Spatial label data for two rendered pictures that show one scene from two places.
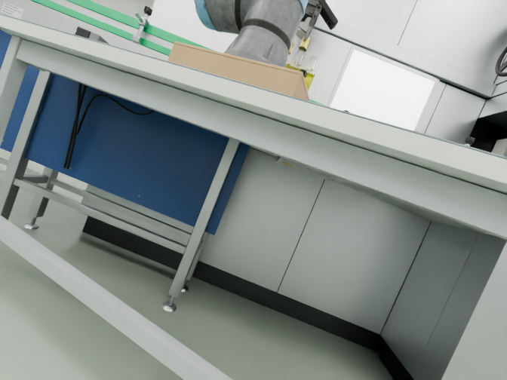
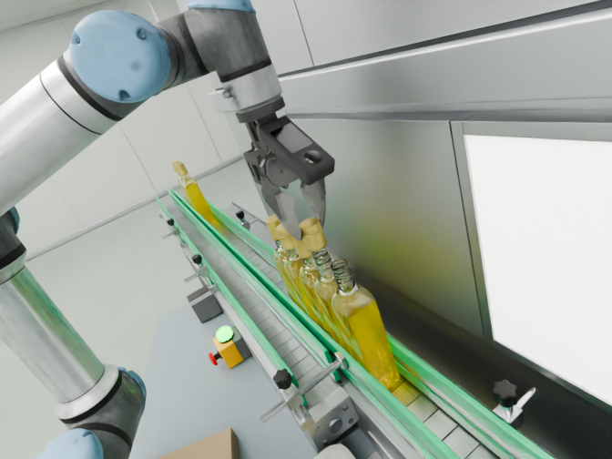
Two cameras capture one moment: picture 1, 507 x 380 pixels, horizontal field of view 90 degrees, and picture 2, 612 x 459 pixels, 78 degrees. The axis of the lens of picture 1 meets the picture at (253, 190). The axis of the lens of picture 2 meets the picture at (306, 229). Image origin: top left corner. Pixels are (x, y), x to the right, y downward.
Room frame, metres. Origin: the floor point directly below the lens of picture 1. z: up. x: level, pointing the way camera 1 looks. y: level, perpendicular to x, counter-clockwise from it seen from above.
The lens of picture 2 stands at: (0.89, -0.47, 1.45)
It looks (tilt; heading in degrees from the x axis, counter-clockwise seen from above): 26 degrees down; 69
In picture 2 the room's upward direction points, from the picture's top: 21 degrees counter-clockwise
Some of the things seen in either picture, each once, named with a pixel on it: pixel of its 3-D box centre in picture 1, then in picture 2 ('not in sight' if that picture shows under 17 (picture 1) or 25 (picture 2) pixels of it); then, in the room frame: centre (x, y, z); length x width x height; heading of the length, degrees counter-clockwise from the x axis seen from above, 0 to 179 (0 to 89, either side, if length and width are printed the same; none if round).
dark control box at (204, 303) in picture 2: (91, 48); (204, 303); (0.90, 0.70, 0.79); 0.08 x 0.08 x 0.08; 0
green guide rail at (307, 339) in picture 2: not in sight; (209, 237); (1.03, 0.90, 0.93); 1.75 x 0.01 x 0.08; 90
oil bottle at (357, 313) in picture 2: (299, 93); (364, 337); (1.09, -0.03, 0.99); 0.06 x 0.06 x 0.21; 1
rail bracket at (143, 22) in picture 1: (139, 22); (198, 278); (0.92, 0.59, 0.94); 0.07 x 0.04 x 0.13; 0
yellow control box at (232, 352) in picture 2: not in sight; (230, 347); (0.90, 0.42, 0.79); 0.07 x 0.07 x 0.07; 0
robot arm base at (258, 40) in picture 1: (258, 58); not in sight; (0.59, 0.10, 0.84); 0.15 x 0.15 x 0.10
